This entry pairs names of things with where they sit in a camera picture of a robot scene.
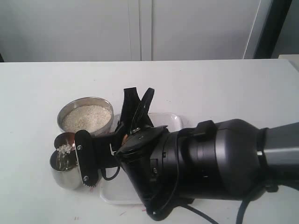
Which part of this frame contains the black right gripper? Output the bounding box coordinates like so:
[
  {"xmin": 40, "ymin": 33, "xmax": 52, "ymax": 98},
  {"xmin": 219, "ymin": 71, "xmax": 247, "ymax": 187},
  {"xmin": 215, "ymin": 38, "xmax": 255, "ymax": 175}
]
[{"xmin": 109, "ymin": 87, "xmax": 168, "ymax": 154}]

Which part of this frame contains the brown wooden spoon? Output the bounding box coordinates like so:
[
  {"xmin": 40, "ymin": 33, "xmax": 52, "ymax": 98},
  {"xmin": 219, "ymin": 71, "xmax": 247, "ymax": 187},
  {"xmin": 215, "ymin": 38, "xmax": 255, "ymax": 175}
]
[{"xmin": 54, "ymin": 132, "xmax": 75, "ymax": 154}]

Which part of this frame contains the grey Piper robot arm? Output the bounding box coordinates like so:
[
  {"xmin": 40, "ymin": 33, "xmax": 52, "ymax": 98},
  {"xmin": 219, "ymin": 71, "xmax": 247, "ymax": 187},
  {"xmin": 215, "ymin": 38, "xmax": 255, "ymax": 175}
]
[{"xmin": 115, "ymin": 88, "xmax": 299, "ymax": 224}]

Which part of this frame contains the steel bowl with rice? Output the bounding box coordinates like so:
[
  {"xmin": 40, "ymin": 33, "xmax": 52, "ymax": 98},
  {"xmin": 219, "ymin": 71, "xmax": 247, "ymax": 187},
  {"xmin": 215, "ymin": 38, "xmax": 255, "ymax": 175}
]
[{"xmin": 57, "ymin": 97, "xmax": 114, "ymax": 136}]

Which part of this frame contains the small steel cup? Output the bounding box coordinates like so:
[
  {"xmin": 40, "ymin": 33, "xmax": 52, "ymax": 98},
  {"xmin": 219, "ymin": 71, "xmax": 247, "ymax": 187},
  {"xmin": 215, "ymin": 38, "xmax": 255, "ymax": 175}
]
[{"xmin": 50, "ymin": 151, "xmax": 83, "ymax": 190}]

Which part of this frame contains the white rectangular plastic tray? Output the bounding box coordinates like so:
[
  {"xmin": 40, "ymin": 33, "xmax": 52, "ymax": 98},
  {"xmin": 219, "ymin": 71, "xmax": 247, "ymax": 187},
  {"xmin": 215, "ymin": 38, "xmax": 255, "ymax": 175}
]
[{"xmin": 100, "ymin": 113, "xmax": 183, "ymax": 205}]

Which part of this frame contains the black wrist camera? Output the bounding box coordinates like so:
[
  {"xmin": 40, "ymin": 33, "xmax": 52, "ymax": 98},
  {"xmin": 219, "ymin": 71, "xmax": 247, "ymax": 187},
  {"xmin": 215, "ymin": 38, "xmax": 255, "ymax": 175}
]
[{"xmin": 75, "ymin": 130, "xmax": 99, "ymax": 187}]

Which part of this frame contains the dark vertical door frame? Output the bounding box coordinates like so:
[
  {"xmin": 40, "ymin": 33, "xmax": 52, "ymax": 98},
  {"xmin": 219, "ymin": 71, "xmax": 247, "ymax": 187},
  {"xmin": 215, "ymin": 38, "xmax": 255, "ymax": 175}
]
[{"xmin": 253, "ymin": 0, "xmax": 292, "ymax": 59}]

